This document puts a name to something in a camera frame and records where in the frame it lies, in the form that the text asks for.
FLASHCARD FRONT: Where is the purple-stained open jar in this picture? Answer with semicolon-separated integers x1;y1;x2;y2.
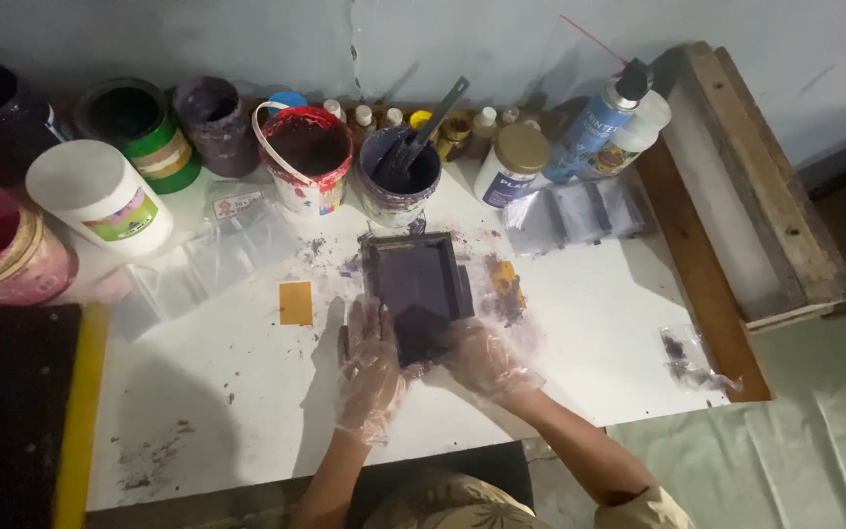
172;75;261;179

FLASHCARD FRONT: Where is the person's left hand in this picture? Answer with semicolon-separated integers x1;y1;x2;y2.
335;297;406;446

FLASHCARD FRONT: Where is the red paint bucket with handle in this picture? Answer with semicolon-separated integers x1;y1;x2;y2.
252;100;355;218

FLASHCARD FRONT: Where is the black board with yellow edge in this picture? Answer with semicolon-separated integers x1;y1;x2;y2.
0;301;110;529

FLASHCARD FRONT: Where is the dark purple-stained squeegee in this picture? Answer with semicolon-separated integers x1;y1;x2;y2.
392;304;455;370

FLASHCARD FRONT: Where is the pile of clear plastic bags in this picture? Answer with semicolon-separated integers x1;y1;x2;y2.
111;180;299;342

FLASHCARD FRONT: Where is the small dark printing screen frame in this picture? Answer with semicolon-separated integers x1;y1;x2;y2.
359;231;476;326

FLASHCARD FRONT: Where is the person's patterned beige shirt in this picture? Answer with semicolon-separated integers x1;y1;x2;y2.
361;470;696;529

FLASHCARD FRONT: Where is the blue-capped bottle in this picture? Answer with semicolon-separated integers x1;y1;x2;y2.
268;90;309;117

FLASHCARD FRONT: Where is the person's right hand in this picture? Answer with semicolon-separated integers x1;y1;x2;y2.
422;317;546;407

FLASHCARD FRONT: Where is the blue spray can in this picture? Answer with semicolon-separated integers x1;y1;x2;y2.
542;58;655;185

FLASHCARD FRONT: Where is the stained yellow tape patch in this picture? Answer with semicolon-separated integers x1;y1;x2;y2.
489;260;527;313

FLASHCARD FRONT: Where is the pale green sheet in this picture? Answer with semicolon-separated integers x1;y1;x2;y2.
605;305;846;529

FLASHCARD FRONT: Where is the crumpled stained plastic bag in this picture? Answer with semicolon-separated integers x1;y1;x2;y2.
659;324;744;393

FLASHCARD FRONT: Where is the pink paint tub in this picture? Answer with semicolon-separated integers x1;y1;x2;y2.
0;181;79;307

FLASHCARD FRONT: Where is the green tin can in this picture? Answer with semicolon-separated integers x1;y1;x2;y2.
73;77;203;195

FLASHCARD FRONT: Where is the white bottle with colourful label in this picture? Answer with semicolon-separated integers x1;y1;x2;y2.
585;90;673;180

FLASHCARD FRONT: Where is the large wooden screen frame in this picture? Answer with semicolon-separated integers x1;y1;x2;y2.
651;40;846;333

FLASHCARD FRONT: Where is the grey paint spatula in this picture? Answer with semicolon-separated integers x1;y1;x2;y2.
392;75;471;174

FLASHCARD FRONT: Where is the purple paint bucket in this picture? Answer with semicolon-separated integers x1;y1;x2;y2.
355;126;444;229

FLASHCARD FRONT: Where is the white jar with green label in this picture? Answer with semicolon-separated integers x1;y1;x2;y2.
25;139;176;260

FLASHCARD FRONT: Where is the white jar with gold lid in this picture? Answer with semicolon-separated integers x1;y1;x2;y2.
473;122;552;210

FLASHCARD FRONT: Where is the brown wooden board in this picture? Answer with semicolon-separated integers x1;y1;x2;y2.
634;136;773;404

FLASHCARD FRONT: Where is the stack of printed plastic bags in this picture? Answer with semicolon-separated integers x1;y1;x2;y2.
504;176;652;257

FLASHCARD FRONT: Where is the small gold jar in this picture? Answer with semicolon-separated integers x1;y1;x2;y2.
438;116;474;163

